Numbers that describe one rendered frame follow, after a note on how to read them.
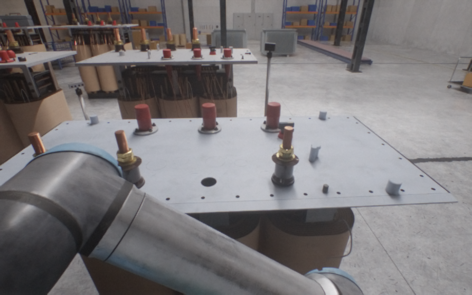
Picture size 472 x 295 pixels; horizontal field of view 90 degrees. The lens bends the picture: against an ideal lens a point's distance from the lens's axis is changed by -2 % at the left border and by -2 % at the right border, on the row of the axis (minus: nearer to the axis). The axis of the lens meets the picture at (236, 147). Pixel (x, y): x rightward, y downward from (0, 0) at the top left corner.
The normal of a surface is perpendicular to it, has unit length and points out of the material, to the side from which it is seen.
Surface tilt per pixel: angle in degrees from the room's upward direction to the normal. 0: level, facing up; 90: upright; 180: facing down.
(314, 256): 90
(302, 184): 0
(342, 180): 0
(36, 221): 47
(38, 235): 59
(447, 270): 0
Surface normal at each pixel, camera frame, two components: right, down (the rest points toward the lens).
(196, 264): 0.43, -0.07
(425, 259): 0.00, -0.88
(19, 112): 0.13, 0.48
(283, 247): -0.55, 0.40
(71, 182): 0.72, -0.61
